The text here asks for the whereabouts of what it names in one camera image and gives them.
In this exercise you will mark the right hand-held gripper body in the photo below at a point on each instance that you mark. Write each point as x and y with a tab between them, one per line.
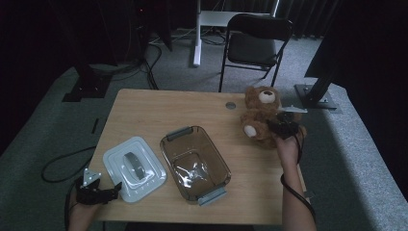
288	123

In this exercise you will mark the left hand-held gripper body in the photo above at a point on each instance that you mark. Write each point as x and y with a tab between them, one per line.
88	191

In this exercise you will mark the brown teddy bear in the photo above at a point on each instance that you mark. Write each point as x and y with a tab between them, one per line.
260	115

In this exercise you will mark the pale grey box lid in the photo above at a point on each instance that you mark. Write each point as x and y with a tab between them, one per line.
134	168

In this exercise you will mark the clear plastic storage box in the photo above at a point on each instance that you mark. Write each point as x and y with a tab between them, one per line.
195	165

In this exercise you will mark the person's left hand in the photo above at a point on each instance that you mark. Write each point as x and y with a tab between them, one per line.
80	213

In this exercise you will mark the person's right hand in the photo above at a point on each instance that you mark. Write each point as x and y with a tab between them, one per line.
288	150

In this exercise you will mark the black metal stand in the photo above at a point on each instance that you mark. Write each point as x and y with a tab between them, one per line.
88	83
316	94

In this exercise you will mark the round grey table grommet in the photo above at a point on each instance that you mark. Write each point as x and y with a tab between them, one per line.
230	105

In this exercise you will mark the black tape strip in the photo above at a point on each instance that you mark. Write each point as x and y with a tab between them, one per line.
95	125

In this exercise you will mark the grey tape piece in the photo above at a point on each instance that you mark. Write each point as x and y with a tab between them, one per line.
308	194

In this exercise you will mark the black folding chair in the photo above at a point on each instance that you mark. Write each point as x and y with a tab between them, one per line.
253	48

